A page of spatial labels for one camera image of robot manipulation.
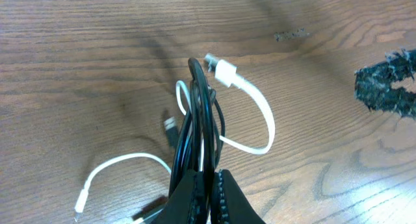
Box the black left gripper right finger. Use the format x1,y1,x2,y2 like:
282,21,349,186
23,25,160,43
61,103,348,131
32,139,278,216
211,169,265,224

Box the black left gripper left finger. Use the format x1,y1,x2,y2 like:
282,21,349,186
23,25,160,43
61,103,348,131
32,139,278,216
151,170,205,224

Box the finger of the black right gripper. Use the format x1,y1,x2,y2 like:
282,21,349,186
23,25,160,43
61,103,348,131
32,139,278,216
354,48,415,118

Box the black usb cable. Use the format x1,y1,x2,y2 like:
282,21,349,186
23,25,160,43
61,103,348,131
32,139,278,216
131,57,226,222

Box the white usb cable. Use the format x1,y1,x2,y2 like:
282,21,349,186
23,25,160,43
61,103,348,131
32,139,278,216
73,53,276,224

